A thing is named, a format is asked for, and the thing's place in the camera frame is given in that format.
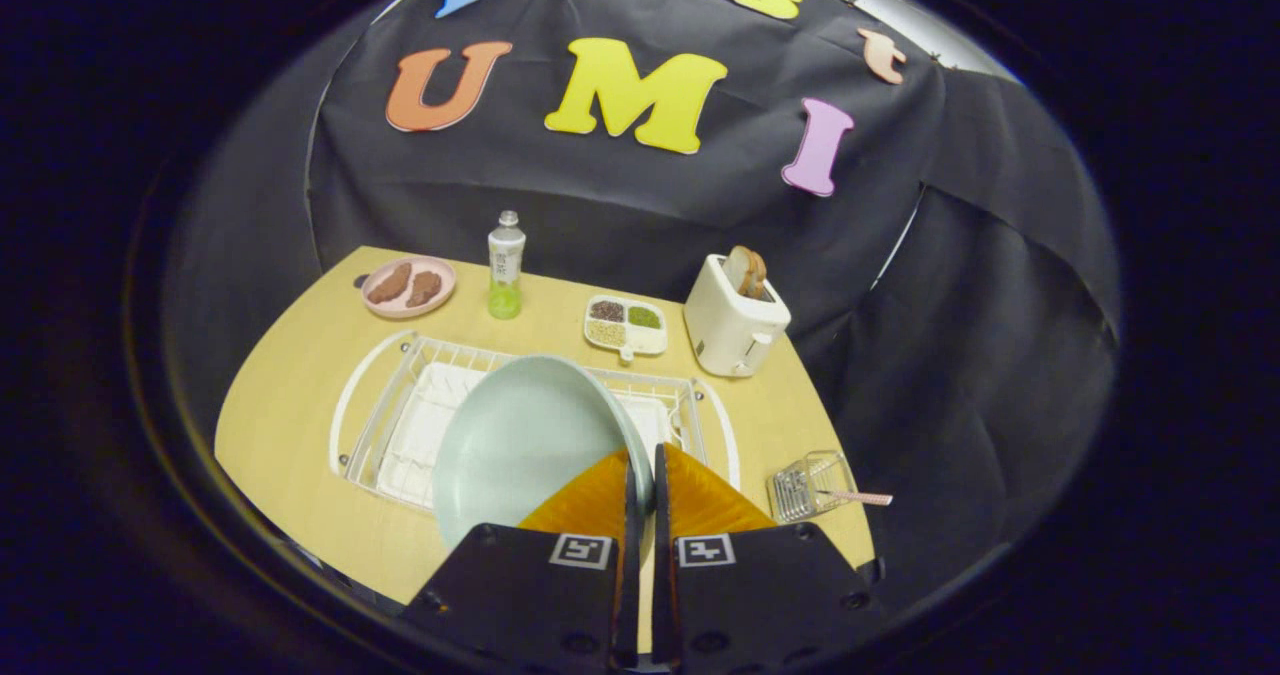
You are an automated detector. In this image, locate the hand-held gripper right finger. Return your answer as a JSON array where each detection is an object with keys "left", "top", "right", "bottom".
[{"left": 652, "top": 443, "right": 887, "bottom": 674}]

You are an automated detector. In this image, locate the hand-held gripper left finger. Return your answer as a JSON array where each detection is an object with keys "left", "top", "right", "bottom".
[{"left": 400, "top": 445, "right": 642, "bottom": 674}]

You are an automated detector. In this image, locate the small wire basket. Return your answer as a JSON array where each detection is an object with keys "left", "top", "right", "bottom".
[{"left": 767, "top": 450, "right": 859, "bottom": 525}]

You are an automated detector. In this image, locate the pale green plate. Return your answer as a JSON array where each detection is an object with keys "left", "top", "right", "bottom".
[{"left": 432, "top": 355, "right": 657, "bottom": 552}]

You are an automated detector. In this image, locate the white wire dish rack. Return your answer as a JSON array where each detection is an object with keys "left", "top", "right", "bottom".
[{"left": 328, "top": 330, "right": 742, "bottom": 516}]

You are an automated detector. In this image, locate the white divided grain dish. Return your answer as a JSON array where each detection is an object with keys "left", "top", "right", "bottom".
[{"left": 584, "top": 295, "right": 669, "bottom": 365}]

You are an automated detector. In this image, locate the pink plate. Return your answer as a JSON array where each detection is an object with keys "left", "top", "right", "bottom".
[{"left": 360, "top": 255, "right": 458, "bottom": 320}]

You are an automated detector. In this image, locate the white toaster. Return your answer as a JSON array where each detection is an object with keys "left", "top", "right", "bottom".
[{"left": 684, "top": 253, "right": 792, "bottom": 379}]

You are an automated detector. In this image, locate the brown bread slice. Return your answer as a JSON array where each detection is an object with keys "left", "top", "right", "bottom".
[{"left": 722, "top": 245, "right": 769, "bottom": 301}]

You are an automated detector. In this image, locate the clear bottle green drink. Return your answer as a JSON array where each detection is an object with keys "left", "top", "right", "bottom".
[{"left": 487, "top": 210, "right": 527, "bottom": 321}]

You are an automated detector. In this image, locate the black backdrop cloth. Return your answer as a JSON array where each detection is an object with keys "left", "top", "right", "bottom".
[{"left": 165, "top": 0, "right": 1121, "bottom": 616}]

